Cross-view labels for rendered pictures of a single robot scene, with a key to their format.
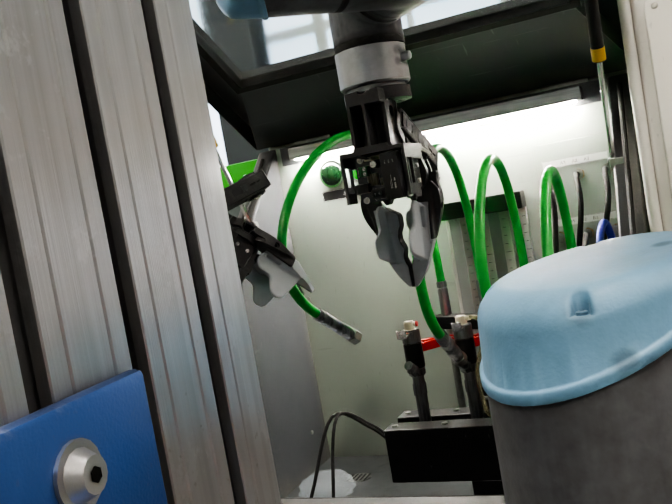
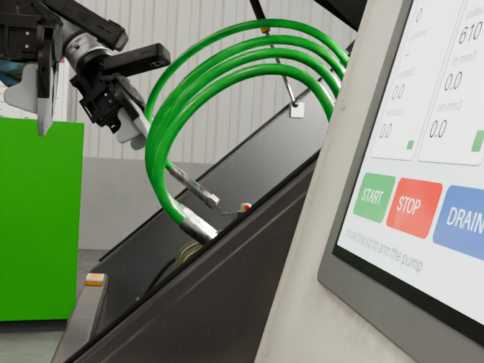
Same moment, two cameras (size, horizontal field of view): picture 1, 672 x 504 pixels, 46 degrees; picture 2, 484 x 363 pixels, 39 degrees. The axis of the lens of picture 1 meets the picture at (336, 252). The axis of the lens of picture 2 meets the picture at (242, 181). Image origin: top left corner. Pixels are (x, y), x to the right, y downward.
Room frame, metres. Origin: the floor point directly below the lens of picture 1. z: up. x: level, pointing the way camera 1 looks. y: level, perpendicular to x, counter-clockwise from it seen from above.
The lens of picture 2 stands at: (0.62, -0.98, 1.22)
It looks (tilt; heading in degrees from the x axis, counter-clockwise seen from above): 3 degrees down; 58
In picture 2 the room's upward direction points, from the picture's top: 4 degrees clockwise
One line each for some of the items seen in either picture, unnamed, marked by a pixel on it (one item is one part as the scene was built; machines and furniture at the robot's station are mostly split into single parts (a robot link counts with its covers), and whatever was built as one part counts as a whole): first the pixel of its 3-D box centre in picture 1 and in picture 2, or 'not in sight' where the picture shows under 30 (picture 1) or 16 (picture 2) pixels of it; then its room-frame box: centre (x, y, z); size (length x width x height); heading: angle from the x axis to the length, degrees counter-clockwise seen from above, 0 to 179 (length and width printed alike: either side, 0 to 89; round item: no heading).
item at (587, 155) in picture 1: (584, 231); not in sight; (1.33, -0.42, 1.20); 0.13 x 0.03 x 0.31; 66
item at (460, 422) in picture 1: (512, 463); not in sight; (1.14, -0.20, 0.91); 0.34 x 0.10 x 0.15; 66
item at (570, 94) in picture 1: (425, 126); not in sight; (1.43, -0.20, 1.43); 0.54 x 0.03 x 0.02; 66
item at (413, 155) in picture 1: (384, 147); (30, 18); (0.84, -0.07, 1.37); 0.09 x 0.08 x 0.12; 156
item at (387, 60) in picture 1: (376, 71); not in sight; (0.85, -0.08, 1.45); 0.08 x 0.08 x 0.05
